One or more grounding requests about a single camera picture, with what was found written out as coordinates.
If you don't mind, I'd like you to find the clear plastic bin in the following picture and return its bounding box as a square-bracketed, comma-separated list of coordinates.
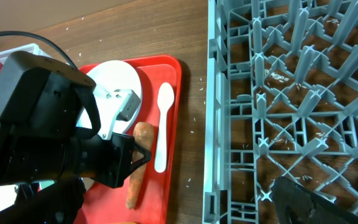
[0, 43, 51, 64]

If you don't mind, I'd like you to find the orange carrot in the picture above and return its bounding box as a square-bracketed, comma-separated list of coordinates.
[126, 122, 154, 209]

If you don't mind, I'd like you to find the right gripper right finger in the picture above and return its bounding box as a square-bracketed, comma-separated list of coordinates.
[272, 177, 358, 224]

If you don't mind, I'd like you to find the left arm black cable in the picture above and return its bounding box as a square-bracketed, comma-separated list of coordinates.
[0, 30, 80, 71]

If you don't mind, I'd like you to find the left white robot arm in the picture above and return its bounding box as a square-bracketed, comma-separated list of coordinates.
[0, 122, 151, 188]

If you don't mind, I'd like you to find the grey dishwasher rack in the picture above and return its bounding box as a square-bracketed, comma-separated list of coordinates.
[203, 0, 358, 223]

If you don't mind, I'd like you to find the red serving tray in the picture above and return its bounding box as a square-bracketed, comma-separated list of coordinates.
[75, 55, 182, 224]

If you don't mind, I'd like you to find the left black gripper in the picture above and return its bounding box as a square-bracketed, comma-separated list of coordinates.
[59, 134, 152, 188]

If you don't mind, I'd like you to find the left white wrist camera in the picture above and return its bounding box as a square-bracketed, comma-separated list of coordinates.
[94, 84, 142, 140]

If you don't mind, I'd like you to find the white plastic spoon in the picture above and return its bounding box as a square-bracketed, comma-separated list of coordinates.
[154, 82, 175, 173]

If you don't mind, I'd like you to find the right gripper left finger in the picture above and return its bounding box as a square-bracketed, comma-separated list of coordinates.
[0, 178, 86, 224]

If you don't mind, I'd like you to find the large light blue plate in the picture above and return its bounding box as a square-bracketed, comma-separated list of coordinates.
[75, 60, 143, 134]

